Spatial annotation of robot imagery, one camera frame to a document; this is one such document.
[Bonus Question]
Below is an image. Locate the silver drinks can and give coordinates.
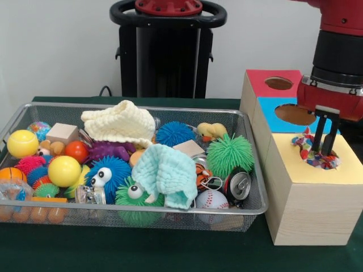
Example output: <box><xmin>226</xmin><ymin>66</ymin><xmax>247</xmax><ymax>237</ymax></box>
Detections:
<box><xmin>223</xmin><ymin>167</ymin><xmax>252</xmax><ymax>205</ymax></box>

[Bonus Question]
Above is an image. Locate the multicoloured patterned cloth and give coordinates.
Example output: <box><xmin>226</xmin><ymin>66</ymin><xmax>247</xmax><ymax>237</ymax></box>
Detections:
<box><xmin>290</xmin><ymin>127</ymin><xmax>343</xmax><ymax>171</ymax></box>

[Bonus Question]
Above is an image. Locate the light blue waffle cloth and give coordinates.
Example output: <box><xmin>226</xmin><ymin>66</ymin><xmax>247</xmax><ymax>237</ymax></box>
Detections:
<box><xmin>132</xmin><ymin>143</ymin><xmax>199</xmax><ymax>210</ymax></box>

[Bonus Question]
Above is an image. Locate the blue spiky ball with eyes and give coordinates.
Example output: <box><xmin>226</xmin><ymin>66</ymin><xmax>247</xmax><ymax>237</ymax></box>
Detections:
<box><xmin>85</xmin><ymin>155</ymin><xmax>133</xmax><ymax>203</ymax></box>

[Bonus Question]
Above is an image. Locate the shallow clear mesh bin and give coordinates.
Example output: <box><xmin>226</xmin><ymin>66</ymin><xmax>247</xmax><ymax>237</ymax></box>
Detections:
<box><xmin>0</xmin><ymin>102</ymin><xmax>269</xmax><ymax>233</ymax></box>

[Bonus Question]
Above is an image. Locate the orange striped tiger plush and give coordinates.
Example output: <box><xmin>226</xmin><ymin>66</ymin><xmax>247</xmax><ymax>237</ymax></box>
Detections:
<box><xmin>195</xmin><ymin>163</ymin><xmax>213</xmax><ymax>191</ymax></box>

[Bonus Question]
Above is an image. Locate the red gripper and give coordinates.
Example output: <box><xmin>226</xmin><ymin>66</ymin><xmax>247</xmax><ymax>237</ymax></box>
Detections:
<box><xmin>297</xmin><ymin>80</ymin><xmax>363</xmax><ymax>156</ymax></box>

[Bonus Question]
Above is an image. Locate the green spiky rubber ball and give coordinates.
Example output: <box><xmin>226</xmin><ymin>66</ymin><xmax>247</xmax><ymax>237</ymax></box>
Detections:
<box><xmin>206</xmin><ymin>133</ymin><xmax>255</xmax><ymax>173</ymax></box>

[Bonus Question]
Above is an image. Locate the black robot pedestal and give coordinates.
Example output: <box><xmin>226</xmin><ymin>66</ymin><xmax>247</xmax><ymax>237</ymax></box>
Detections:
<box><xmin>109</xmin><ymin>0</ymin><xmax>227</xmax><ymax>99</ymax></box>

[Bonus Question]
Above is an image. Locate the green spiky ball with eyes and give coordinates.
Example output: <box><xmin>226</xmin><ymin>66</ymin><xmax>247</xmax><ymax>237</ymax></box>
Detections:
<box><xmin>115</xmin><ymin>177</ymin><xmax>166</xmax><ymax>227</ymax></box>

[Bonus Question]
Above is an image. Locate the white toy baseball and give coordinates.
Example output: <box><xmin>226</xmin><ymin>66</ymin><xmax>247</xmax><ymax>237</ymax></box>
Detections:
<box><xmin>196</xmin><ymin>189</ymin><xmax>230</xmax><ymax>210</ymax></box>

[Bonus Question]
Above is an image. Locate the cream waffle cloth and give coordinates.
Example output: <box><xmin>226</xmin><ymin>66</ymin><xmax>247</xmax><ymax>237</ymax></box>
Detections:
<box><xmin>81</xmin><ymin>99</ymin><xmax>157</xmax><ymax>148</ymax></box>

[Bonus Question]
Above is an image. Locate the black looped cable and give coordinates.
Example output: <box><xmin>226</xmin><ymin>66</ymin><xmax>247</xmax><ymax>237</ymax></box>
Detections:
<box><xmin>98</xmin><ymin>85</ymin><xmax>113</xmax><ymax>99</ymax></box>

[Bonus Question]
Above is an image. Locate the dark green side table cloth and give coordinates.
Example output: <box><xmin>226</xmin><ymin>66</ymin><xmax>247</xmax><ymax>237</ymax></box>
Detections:
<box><xmin>340</xmin><ymin>120</ymin><xmax>363</xmax><ymax>138</ymax></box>

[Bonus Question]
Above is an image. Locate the wooden box with three holes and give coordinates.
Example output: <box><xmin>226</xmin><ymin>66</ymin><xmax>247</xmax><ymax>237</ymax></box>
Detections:
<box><xmin>239</xmin><ymin>69</ymin><xmax>363</xmax><ymax>246</ymax></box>

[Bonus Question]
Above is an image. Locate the yellow tennis ball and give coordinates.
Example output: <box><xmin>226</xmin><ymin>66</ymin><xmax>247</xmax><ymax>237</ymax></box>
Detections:
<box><xmin>7</xmin><ymin>129</ymin><xmax>40</xmax><ymax>159</ymax></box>

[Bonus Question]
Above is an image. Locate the yellow duck plush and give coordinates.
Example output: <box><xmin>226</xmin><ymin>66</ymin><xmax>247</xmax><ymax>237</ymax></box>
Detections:
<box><xmin>197</xmin><ymin>122</ymin><xmax>229</xmax><ymax>142</ymax></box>

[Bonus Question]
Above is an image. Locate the orange toy basketball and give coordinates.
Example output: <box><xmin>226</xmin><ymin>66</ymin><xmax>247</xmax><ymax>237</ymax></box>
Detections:
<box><xmin>0</xmin><ymin>167</ymin><xmax>28</xmax><ymax>185</ymax></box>

